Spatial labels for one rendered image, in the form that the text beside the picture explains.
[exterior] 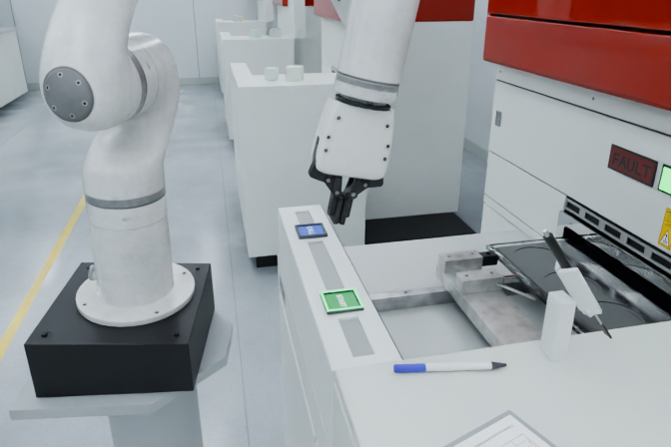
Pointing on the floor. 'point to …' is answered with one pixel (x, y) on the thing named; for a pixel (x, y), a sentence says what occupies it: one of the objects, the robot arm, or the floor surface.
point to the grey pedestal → (140, 403)
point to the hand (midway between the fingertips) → (338, 208)
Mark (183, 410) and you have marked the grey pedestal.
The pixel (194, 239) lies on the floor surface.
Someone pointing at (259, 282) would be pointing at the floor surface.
